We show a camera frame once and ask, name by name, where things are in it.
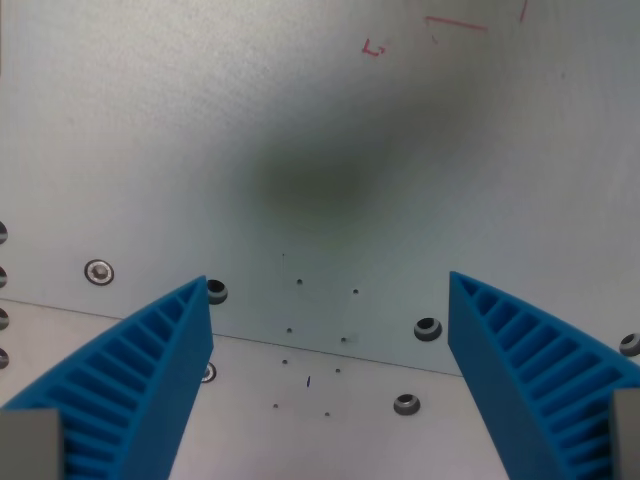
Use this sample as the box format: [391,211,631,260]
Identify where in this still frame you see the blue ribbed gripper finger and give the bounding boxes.
[0,274,215,480]
[447,270,640,480]

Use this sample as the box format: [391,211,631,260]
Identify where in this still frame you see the silver hex socket screw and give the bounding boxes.
[83,258,116,287]

